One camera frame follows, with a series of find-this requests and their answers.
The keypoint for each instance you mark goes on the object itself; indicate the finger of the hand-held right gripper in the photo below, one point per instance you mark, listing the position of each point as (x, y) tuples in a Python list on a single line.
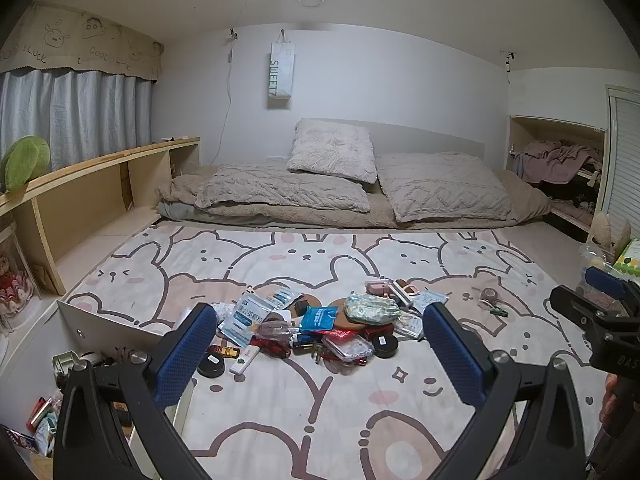
[(575, 305), (607, 282)]

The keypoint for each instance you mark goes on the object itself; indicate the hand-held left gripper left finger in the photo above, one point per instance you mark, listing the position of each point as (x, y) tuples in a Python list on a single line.
[(185, 355)]

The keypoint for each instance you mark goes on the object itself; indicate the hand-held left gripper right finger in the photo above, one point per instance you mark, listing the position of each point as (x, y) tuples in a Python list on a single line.
[(457, 355)]

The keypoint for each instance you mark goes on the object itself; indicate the black round tin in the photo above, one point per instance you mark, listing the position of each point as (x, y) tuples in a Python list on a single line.
[(211, 365), (386, 345)]

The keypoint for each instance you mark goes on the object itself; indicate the white storage box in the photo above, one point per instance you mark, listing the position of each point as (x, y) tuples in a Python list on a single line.
[(100, 325)]

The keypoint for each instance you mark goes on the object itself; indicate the person's right hand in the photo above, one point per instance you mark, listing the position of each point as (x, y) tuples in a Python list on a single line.
[(610, 400)]

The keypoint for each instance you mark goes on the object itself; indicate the green box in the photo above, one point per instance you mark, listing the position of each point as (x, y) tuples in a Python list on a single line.
[(630, 260)]

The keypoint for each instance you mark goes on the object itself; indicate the black yellow bar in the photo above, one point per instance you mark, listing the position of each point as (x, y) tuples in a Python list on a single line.
[(225, 351)]

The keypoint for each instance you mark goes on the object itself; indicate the beige fluffy plush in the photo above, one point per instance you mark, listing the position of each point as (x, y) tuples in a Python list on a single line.
[(602, 232)]

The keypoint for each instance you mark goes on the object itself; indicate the crumpled grey wad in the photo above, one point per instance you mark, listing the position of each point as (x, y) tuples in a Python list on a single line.
[(222, 310)]

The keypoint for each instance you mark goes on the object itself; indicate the small green clip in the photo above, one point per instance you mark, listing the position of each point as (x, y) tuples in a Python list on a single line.
[(500, 312)]

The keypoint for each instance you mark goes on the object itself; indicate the slim white remote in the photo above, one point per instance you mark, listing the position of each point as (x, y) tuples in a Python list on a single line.
[(245, 361)]

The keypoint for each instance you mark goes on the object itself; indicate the small tape roll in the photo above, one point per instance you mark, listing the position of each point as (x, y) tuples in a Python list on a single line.
[(492, 296)]

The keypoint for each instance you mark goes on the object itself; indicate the large white blue packet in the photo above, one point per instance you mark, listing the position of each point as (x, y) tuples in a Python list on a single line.
[(245, 317)]

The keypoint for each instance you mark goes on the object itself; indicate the red box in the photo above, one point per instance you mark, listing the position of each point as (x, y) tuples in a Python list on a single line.
[(377, 332)]

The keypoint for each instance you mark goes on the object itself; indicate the clear bag brown contents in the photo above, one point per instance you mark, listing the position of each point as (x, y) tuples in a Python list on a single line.
[(275, 331)]

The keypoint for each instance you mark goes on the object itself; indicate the patterned fabric pouch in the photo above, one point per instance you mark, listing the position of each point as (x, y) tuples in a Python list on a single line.
[(372, 308)]

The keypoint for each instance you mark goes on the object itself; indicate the clear plastic case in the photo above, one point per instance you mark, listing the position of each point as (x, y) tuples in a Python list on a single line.
[(347, 347)]

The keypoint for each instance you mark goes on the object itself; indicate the black gold tube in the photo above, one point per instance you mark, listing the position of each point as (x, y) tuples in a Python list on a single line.
[(305, 349)]

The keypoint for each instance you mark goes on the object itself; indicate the small black box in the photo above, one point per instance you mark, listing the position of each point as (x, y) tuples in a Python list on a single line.
[(301, 307)]

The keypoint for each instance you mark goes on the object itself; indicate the red packet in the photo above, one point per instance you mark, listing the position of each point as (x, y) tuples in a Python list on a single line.
[(331, 335)]

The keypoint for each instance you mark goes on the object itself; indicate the pink clothes pile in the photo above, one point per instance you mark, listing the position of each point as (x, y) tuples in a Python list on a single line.
[(555, 160)]

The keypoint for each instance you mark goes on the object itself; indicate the blue foil packet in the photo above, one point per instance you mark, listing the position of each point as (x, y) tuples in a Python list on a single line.
[(319, 318)]

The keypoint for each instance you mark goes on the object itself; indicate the rabbit printed blanket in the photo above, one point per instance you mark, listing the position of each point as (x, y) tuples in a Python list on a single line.
[(320, 410)]

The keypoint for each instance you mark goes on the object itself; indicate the quilted beige pillow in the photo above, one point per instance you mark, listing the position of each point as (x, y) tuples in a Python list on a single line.
[(440, 190), (280, 190)]

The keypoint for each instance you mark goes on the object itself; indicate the wooden shelf unit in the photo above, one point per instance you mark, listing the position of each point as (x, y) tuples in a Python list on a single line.
[(85, 210)]

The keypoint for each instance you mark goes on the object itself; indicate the beige duvet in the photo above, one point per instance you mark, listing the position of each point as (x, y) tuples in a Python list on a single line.
[(300, 220)]

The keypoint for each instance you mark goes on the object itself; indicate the red doll in clear case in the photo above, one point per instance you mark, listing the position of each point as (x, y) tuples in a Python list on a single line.
[(12, 285)]

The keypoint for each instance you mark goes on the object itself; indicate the beige headboard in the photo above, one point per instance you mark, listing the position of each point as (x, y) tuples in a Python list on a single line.
[(425, 142)]

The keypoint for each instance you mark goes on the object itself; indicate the fluffy beige pillow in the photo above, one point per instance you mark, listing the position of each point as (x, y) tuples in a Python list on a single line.
[(332, 152)]

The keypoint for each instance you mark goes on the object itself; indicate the green plush toy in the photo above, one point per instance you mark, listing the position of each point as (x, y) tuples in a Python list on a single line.
[(22, 162)]

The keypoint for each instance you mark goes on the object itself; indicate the grey curtain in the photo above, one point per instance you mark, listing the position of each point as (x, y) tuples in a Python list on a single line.
[(75, 120)]

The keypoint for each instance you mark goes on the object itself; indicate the white hanging paper bag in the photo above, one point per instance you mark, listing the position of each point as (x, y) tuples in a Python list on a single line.
[(281, 75)]

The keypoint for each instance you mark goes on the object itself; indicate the beige printed curtain valance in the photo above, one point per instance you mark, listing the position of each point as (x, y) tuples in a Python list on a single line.
[(75, 45)]

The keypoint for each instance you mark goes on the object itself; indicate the wall niche cabinet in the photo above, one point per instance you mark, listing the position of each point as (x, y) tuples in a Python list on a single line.
[(517, 135)]

